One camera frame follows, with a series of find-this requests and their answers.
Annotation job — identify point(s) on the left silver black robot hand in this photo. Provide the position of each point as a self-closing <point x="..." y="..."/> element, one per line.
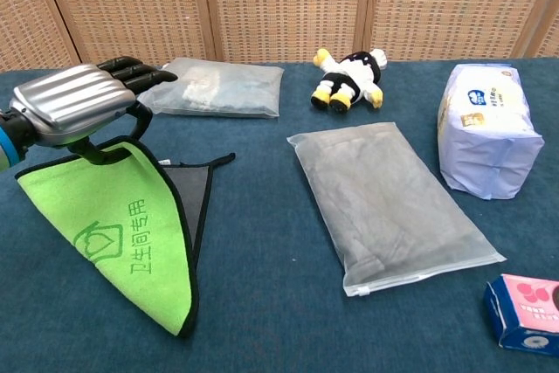
<point x="70" y="102"/>

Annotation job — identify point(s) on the grey cloth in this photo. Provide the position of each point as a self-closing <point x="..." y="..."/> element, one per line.
<point x="109" y="198"/>

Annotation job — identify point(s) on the frosted bag with white items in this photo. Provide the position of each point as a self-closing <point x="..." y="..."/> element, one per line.
<point x="236" y="89"/>

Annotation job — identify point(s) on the woven wooden folding screen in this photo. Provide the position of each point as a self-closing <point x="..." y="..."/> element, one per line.
<point x="284" y="2"/>

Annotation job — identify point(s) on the black white plush toy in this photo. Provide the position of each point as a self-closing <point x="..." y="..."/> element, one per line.
<point x="349" y="78"/>

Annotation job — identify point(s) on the teal felt table cover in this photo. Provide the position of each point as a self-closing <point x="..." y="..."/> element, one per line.
<point x="271" y="325"/>

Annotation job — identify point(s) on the frosted bag with grey cloth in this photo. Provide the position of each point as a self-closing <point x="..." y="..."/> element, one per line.
<point x="384" y="202"/>

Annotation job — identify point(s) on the white tissue pack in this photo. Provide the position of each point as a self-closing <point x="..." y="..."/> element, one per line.
<point x="485" y="128"/>

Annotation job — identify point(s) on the blue pink cookie box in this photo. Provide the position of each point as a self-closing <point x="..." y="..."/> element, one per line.
<point x="524" y="312"/>

